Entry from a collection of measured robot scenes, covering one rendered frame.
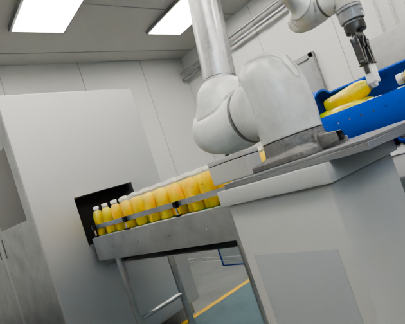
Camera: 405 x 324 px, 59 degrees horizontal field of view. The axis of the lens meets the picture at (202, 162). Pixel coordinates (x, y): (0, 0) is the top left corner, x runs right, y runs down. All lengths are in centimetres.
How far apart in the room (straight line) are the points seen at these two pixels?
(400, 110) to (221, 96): 62
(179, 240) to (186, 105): 513
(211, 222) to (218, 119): 84
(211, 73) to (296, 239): 53
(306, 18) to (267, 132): 78
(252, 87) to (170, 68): 619
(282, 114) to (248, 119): 10
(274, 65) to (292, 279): 49
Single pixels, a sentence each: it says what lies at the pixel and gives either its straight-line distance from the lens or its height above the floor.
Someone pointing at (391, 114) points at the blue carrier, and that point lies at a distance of 135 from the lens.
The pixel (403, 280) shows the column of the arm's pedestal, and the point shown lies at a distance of 91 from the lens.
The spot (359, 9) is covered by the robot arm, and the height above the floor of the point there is 144.
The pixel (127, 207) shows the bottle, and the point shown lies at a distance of 231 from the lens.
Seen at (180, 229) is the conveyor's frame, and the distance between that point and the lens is 191.
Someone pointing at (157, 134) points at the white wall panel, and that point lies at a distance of 631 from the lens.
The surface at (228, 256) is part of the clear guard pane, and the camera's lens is 245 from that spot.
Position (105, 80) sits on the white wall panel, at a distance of 623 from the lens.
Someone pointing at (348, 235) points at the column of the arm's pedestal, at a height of 85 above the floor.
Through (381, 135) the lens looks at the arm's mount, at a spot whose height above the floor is 101.
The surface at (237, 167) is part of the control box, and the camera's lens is 141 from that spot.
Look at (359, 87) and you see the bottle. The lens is 148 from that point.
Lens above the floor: 104
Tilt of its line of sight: 3 degrees up
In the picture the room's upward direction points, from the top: 19 degrees counter-clockwise
